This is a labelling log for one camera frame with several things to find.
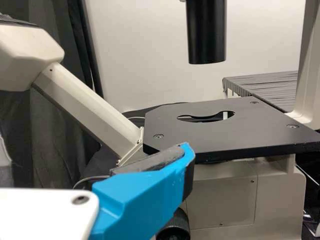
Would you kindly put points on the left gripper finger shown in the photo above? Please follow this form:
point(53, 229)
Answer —
point(145, 195)

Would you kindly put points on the black platform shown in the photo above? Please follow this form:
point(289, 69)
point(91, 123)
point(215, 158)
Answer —
point(270, 87)

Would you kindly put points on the cream microscope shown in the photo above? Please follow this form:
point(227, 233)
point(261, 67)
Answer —
point(225, 130)

